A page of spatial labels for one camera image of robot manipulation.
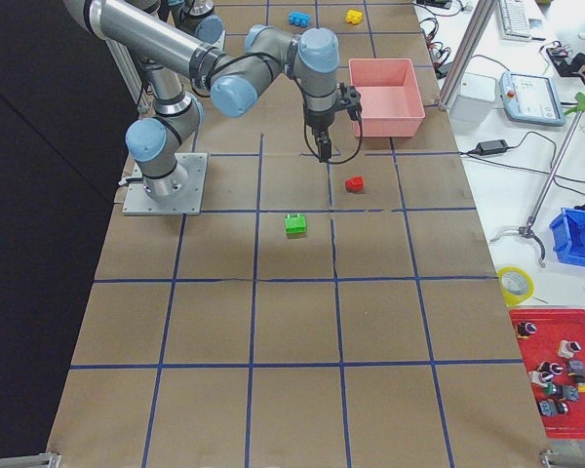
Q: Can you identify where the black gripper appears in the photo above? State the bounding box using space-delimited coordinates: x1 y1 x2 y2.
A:
305 109 335 162

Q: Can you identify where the pink plastic box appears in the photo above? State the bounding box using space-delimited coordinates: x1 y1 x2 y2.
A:
348 58 425 137

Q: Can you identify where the blue storage bin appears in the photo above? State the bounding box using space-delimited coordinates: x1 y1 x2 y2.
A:
549 208 585 267

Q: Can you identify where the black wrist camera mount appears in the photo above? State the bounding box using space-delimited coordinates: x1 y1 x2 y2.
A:
335 83 362 122

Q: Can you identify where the black power adapter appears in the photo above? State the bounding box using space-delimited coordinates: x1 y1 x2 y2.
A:
474 139 510 156

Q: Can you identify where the white square device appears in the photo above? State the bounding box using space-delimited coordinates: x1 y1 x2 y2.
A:
449 72 497 125

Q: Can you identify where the white keyboard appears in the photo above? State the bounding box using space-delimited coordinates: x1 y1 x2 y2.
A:
496 0 531 41

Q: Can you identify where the teach pendant tablet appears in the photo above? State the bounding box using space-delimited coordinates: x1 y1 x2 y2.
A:
499 71 566 127

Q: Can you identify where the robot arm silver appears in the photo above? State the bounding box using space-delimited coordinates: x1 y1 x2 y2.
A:
158 0 225 44
64 1 340 202

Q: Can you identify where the green toy block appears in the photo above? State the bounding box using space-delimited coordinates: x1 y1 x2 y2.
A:
284 213 307 239

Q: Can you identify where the red toy block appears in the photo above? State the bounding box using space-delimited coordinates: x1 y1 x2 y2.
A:
345 175 365 193

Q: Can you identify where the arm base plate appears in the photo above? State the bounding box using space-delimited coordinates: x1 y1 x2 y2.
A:
122 152 209 215

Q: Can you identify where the reach grabber tool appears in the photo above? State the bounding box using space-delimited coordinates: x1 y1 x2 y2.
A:
488 93 585 268

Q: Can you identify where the yellow tape roll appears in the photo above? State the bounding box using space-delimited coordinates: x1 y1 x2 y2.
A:
497 266 534 307

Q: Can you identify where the aluminium frame post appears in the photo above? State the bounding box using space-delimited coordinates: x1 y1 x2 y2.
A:
437 0 496 110

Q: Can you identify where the yellow toy block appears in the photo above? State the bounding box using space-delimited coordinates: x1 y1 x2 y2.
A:
345 9 364 25

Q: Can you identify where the red parts tray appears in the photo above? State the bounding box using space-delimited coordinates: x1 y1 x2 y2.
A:
510 308 585 439

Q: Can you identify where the blue toy block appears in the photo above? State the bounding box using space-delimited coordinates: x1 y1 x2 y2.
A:
288 11 311 28

